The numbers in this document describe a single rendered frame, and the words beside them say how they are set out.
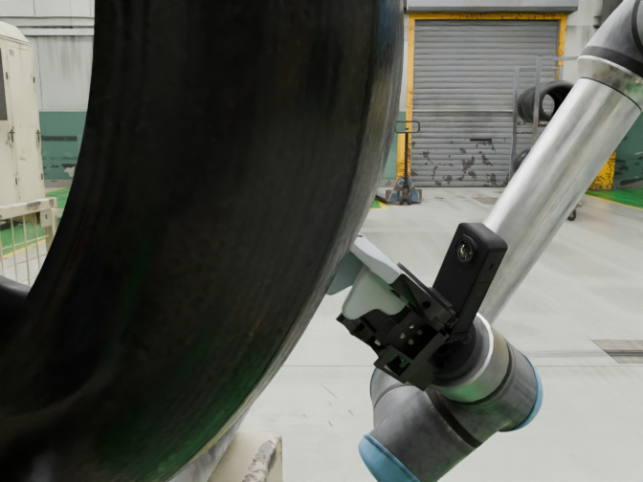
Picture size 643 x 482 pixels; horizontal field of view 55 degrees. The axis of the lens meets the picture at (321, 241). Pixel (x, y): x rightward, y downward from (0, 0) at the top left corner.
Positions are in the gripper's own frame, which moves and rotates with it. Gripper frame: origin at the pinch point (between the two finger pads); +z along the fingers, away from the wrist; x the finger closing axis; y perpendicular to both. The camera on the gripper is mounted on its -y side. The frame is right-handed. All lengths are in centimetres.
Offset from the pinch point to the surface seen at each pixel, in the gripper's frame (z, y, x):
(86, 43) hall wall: -292, 88, 1162
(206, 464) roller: 5.5, 17.0, -9.6
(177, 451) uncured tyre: 16.8, 10.9, -18.2
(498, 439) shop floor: -186, 24, 66
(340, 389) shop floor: -178, 58, 128
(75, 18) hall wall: -257, 68, 1184
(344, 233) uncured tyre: 17.0, -0.4, -17.1
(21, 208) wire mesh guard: 0, 33, 61
